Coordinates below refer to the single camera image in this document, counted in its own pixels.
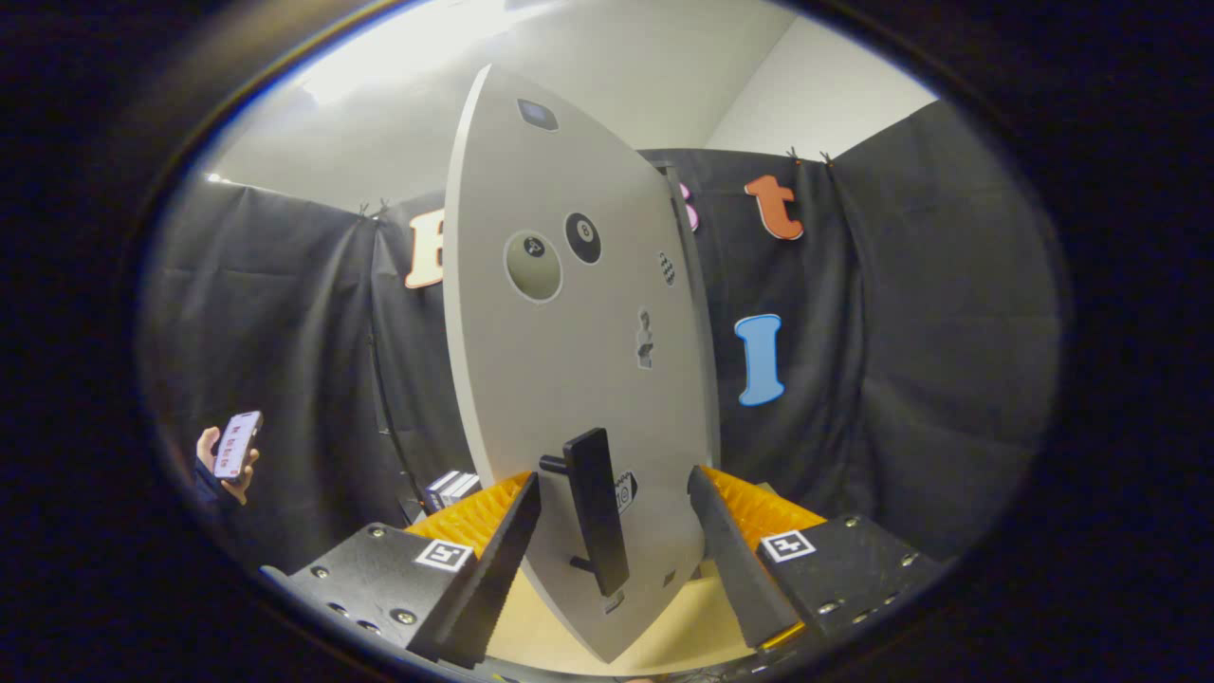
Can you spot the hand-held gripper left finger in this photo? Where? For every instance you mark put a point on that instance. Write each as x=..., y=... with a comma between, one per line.
x=493, y=579

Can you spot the light grey cabinet door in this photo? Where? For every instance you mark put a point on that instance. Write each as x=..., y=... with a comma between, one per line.
x=541, y=398

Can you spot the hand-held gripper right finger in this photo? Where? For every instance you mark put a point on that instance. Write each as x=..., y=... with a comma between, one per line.
x=735, y=569

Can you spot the black backdrop cloth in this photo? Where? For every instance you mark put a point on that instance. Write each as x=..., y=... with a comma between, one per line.
x=901, y=332

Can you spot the smartphone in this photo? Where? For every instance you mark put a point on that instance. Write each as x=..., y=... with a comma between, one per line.
x=235, y=446

